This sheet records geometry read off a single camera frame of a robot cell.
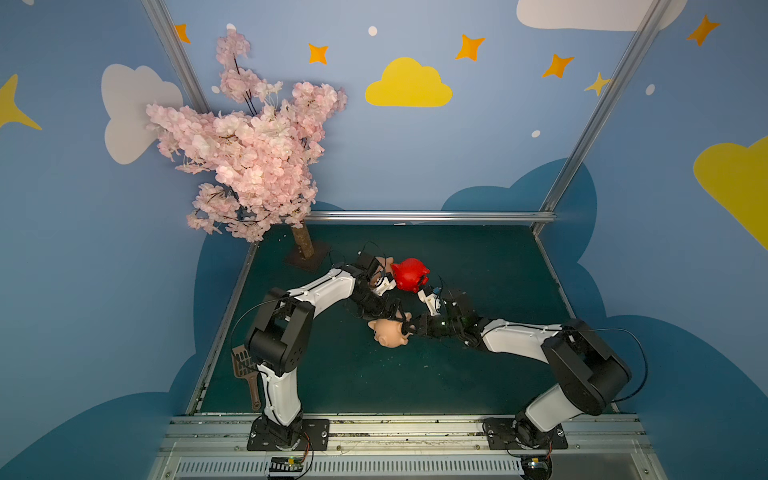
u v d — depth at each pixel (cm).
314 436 76
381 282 83
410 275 98
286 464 73
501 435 74
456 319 72
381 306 82
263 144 65
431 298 84
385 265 101
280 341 49
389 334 84
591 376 45
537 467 73
